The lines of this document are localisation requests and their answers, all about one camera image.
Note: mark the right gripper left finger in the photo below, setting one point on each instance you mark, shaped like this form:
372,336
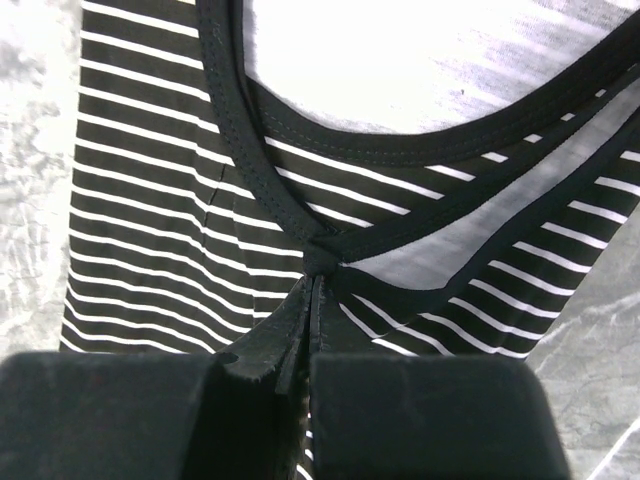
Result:
150,415

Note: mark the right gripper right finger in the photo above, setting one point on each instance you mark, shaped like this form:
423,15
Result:
379,416

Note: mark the striped multicolour tank top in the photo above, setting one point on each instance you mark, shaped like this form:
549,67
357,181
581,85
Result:
264,180

